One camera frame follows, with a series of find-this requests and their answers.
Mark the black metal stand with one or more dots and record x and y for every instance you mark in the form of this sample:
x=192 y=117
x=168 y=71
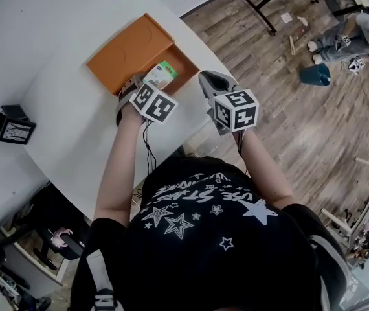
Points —
x=265 y=2

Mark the blue bucket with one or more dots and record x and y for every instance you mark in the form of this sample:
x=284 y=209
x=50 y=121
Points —
x=314 y=74

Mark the person's left forearm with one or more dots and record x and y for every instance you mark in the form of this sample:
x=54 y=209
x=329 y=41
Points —
x=119 y=173

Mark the black framed lantern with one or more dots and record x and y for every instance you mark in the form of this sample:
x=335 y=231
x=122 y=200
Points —
x=14 y=126

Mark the white paper scrap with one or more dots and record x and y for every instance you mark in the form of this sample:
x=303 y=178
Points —
x=302 y=20

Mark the wooden stick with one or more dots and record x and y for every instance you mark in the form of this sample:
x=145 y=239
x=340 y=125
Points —
x=292 y=45

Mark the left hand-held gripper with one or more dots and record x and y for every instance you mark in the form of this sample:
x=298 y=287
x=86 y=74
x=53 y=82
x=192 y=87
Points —
x=153 y=107

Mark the black office chair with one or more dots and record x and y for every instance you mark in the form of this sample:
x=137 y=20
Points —
x=42 y=238

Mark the green and white packet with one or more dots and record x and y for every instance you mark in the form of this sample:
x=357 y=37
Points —
x=163 y=71

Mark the person's left hand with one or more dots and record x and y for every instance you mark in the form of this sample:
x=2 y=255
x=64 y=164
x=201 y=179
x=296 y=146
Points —
x=127 y=89

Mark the square paper sheet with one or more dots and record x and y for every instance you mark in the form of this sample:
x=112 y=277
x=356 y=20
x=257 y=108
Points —
x=286 y=17

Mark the person's right forearm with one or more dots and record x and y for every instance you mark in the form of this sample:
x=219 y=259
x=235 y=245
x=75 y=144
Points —
x=265 y=170

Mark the orange box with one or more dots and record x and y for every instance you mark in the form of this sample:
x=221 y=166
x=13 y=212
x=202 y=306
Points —
x=129 y=53

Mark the person's black star-print shirt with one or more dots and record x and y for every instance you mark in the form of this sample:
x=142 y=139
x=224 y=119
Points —
x=210 y=245

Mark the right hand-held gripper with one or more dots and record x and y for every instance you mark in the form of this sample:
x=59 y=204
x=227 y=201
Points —
x=236 y=112

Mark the white wooden frame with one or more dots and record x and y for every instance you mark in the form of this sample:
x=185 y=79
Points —
x=359 y=212

